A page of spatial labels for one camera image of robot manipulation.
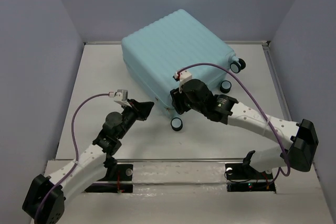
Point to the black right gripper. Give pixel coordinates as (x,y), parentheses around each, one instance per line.
(177,97)

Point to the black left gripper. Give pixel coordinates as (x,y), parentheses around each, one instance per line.
(141,109)

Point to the light blue hard-shell suitcase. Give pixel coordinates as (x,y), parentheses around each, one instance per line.
(154,53)

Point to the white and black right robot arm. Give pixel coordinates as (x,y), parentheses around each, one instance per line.
(296,142)

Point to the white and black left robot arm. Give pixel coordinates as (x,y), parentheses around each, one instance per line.
(48,196)

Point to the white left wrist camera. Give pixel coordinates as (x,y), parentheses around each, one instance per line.
(120,97)

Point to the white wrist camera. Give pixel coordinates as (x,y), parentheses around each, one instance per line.
(182,77)
(120,97)

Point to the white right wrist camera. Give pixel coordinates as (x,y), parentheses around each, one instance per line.
(182,77)

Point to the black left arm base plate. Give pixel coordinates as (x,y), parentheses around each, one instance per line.
(118,181)

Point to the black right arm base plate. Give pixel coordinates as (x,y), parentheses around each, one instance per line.
(242,179)

